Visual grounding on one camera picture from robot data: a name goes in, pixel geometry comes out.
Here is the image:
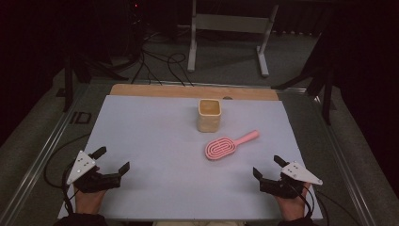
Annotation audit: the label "white metal stand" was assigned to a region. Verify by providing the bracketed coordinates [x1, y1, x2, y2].
[186, 0, 279, 78]

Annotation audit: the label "person's left hand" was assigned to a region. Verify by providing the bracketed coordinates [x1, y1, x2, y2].
[74, 187, 106, 216]

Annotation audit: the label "left hand-held gripper cable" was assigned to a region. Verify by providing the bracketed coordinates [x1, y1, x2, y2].
[42, 133, 92, 216]

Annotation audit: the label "hand-held gripper cable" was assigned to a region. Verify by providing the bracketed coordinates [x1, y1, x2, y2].
[299, 184, 357, 226]
[42, 133, 92, 216]

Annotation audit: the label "black floor cables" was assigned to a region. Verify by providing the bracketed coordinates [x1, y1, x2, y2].
[131, 29, 195, 88]

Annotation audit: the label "black tripod stand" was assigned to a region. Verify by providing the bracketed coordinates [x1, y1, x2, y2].
[56, 53, 130, 113]
[271, 31, 337, 126]

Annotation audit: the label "person's right hand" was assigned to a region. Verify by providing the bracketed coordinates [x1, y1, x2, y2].
[276, 183, 311, 220]

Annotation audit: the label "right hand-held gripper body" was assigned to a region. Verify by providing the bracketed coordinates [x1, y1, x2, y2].
[259, 161, 324, 200]

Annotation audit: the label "cream square cup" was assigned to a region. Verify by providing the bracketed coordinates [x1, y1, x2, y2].
[197, 98, 222, 134]

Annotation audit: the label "right hand-held gripper cable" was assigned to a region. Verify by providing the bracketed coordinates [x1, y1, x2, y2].
[299, 184, 357, 226]

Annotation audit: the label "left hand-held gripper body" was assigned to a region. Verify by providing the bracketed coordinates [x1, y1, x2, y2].
[66, 150, 122, 193]

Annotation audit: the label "black curtain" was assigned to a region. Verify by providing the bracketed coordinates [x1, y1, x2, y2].
[272, 3, 327, 36]

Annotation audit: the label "pink hairbrush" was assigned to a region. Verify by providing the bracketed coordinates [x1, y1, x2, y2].
[204, 129, 261, 161]

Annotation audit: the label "aluminium floor rail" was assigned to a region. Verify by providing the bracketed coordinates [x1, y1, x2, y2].
[0, 84, 89, 226]
[313, 93, 379, 226]

